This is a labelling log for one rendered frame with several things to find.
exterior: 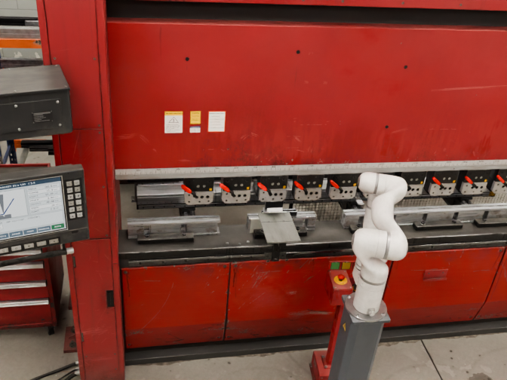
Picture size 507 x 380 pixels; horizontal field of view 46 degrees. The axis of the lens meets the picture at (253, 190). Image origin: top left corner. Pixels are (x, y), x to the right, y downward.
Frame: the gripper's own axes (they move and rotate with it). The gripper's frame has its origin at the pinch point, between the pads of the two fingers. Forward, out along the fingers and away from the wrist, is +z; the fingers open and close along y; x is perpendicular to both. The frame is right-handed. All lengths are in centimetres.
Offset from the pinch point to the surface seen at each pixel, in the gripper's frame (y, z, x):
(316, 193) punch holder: -36, -36, -22
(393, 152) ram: -40, -61, 18
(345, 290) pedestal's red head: 6.0, -3.3, -8.7
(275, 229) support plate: -19, -24, -45
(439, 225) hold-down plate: -35, -14, 56
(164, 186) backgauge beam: -63, -19, -105
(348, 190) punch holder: -36, -38, -3
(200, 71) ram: -36, -107, -88
